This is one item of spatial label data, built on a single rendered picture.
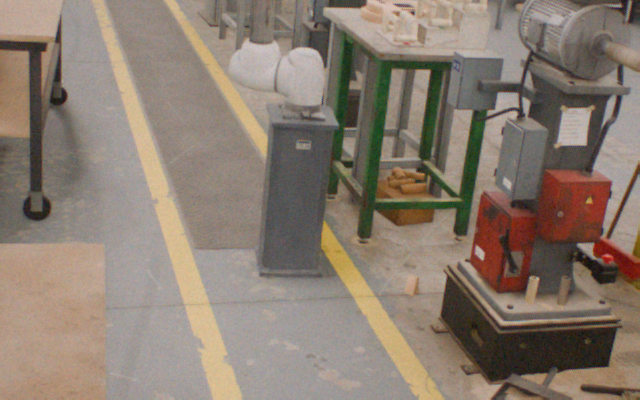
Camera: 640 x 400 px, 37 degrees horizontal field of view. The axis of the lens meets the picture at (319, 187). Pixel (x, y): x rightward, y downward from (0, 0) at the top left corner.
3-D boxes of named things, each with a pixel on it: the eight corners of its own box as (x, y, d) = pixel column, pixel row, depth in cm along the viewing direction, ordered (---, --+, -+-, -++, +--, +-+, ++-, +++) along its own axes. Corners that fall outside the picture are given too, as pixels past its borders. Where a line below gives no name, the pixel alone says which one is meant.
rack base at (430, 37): (457, 49, 446) (460, 29, 443) (424, 48, 441) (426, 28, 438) (435, 35, 470) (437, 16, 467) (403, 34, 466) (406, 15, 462)
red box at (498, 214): (525, 292, 357) (542, 201, 344) (494, 294, 353) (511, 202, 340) (495, 262, 379) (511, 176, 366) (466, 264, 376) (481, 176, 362)
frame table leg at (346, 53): (337, 199, 508) (356, 31, 476) (327, 199, 507) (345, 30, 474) (334, 195, 513) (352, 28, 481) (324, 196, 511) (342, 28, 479)
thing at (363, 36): (474, 209, 467) (500, 57, 440) (361, 211, 451) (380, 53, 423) (427, 164, 522) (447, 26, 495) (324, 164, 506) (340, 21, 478)
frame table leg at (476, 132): (466, 241, 474) (496, 62, 441) (456, 241, 472) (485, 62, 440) (461, 236, 479) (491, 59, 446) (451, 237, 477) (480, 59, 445)
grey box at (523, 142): (535, 200, 349) (563, 52, 329) (509, 200, 346) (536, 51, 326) (516, 184, 362) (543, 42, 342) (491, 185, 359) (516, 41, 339)
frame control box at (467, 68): (522, 138, 350) (535, 68, 340) (469, 137, 344) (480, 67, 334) (493, 117, 371) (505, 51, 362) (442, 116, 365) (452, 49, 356)
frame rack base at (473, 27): (486, 50, 450) (492, 13, 444) (456, 49, 446) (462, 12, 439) (463, 36, 474) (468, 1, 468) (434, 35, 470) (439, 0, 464)
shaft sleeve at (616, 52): (650, 53, 301) (634, 61, 301) (654, 68, 304) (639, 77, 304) (618, 39, 317) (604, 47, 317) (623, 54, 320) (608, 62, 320)
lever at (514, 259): (523, 280, 351) (531, 235, 345) (492, 281, 348) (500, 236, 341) (519, 276, 354) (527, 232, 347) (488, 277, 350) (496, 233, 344)
